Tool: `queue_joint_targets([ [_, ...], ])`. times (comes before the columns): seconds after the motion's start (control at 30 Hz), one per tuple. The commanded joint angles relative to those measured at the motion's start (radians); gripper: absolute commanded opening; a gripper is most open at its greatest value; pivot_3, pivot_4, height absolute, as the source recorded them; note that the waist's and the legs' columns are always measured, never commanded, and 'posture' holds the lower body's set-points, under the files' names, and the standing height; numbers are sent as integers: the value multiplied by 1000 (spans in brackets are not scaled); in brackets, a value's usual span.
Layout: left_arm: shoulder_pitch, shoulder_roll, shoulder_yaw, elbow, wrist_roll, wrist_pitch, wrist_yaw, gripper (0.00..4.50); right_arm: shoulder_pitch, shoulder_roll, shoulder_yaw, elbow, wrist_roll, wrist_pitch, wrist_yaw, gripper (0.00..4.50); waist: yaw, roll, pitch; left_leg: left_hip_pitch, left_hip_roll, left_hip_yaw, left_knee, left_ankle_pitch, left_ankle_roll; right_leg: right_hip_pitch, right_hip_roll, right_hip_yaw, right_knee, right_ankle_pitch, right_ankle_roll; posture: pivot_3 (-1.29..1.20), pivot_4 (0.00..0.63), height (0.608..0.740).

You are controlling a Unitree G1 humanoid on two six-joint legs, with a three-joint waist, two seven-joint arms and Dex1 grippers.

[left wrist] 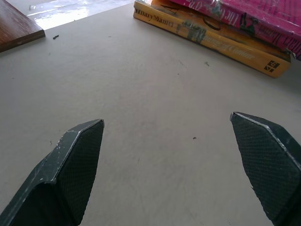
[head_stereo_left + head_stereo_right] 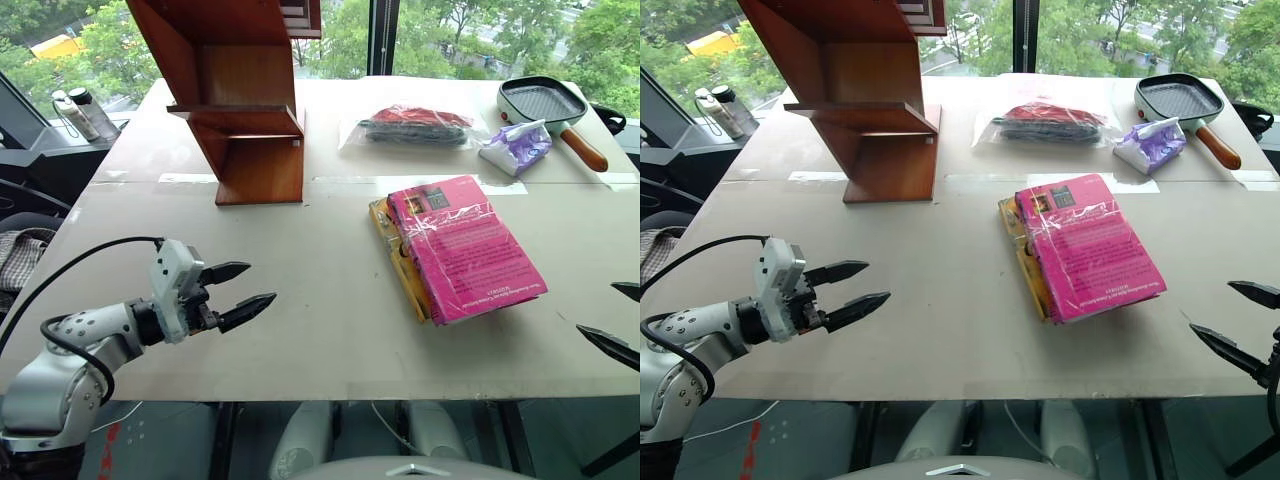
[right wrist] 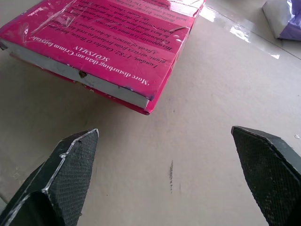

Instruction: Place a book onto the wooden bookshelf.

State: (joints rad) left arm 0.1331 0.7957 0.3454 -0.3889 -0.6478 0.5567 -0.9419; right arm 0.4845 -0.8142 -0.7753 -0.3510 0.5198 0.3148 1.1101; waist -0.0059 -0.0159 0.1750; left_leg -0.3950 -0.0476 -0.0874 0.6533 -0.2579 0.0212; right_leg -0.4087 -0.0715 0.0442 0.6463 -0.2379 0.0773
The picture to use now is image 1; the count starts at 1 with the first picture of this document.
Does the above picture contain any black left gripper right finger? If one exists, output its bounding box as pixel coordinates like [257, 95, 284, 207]
[230, 112, 301, 226]

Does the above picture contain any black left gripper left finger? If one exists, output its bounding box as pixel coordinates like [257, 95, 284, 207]
[0, 119, 105, 226]

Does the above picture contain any yellow paperback book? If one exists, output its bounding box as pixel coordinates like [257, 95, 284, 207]
[133, 0, 292, 79]

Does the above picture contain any pink paperback book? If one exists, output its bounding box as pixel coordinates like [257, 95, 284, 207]
[169, 0, 301, 59]

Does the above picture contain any brown wooden board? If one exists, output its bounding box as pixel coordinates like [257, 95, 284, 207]
[0, 0, 46, 53]

